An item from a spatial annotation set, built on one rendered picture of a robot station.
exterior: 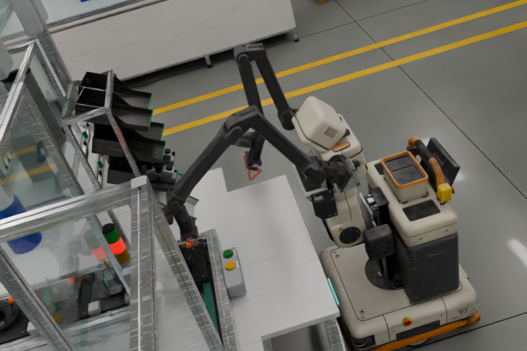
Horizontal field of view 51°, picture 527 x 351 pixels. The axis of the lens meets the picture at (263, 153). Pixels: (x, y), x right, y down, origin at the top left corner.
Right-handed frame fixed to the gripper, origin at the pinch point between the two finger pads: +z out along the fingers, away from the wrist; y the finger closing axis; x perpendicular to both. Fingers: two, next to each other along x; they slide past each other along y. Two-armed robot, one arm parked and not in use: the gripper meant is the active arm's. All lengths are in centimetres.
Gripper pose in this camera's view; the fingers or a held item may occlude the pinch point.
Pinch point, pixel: (194, 244)
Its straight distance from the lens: 227.5
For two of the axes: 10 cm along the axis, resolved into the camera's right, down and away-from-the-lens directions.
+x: 9.5, -3.2, 0.1
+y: 2.0, 5.4, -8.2
